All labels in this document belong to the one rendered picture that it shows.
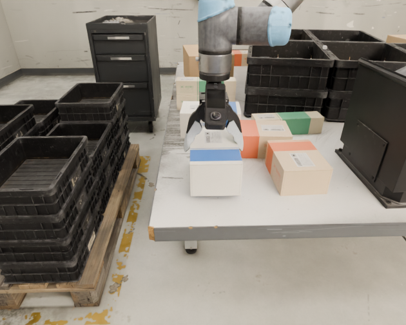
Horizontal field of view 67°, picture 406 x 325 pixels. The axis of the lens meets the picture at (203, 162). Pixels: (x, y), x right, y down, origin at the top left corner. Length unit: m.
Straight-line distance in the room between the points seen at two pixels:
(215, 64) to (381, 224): 0.51
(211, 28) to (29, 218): 0.85
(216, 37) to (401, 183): 0.52
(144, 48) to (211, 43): 1.87
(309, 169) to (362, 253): 1.05
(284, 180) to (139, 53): 1.99
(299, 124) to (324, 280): 0.77
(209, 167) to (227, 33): 0.28
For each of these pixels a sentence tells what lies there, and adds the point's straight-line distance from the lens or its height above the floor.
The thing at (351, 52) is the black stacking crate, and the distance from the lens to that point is 1.60.
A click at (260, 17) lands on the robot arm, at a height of 1.10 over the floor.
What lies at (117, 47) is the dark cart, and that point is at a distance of 2.57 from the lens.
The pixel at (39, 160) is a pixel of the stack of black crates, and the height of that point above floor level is 0.49.
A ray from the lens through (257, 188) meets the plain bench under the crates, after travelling 0.81.
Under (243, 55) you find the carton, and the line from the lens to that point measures 2.03.
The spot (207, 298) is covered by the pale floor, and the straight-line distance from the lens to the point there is 1.42.
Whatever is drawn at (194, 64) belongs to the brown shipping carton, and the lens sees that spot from 1.53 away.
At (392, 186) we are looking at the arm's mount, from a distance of 0.83.
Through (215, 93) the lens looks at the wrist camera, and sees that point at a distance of 0.70.
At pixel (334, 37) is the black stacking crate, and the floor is 0.89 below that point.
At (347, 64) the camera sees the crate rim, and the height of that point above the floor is 0.92.
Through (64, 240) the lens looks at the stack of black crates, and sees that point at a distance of 1.22.
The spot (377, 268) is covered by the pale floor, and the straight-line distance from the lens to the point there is 1.73.
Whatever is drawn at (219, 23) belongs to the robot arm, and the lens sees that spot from 0.68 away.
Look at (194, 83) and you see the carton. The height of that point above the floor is 0.81.
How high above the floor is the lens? 1.16
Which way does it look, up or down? 31 degrees down
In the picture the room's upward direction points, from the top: straight up
